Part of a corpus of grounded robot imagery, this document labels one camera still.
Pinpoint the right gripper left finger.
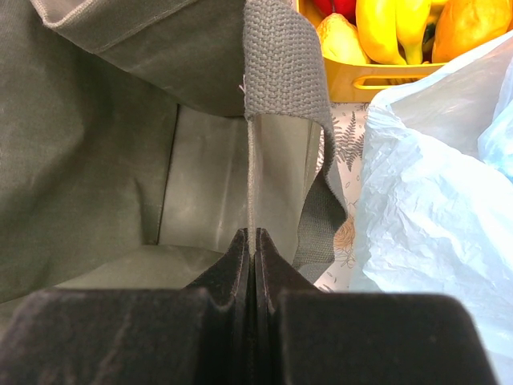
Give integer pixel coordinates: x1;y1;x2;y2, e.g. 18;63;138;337
1;230;249;384

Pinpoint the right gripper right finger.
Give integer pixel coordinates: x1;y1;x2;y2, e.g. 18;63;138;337
254;229;496;384

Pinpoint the light blue plastic bag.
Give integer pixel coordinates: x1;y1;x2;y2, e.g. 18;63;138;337
349;34;512;384

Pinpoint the green canvas tote bag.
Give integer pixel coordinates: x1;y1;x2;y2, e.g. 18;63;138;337
1;1;345;302

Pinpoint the yellow banana bunch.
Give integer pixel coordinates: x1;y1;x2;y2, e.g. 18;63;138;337
356;0;446;66

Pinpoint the yellow plastic fruit basket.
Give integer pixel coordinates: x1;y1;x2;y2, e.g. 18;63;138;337
296;0;446;103

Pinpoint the yellow pear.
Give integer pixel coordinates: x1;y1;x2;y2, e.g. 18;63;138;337
316;13;371;65

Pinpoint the pink dragon fruit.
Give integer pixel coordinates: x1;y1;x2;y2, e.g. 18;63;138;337
313;0;357;22

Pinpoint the orange fruit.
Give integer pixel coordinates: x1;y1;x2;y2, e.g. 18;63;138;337
431;0;512;63

